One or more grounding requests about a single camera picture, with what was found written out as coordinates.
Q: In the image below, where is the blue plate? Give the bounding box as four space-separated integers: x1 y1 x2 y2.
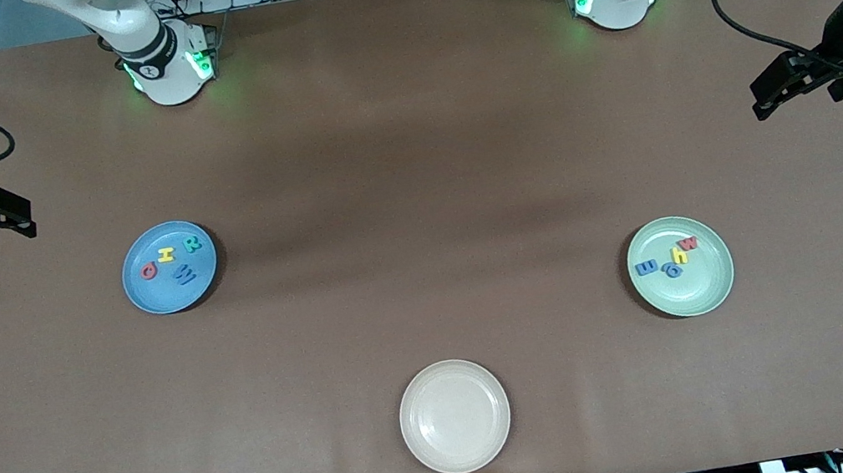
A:
114 215 225 321

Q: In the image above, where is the green plate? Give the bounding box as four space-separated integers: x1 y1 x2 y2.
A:
621 208 741 326

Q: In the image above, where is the beige plate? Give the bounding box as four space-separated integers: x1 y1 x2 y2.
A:
391 352 520 473

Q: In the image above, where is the brown table cover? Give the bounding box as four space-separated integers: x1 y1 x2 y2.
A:
0 0 843 473

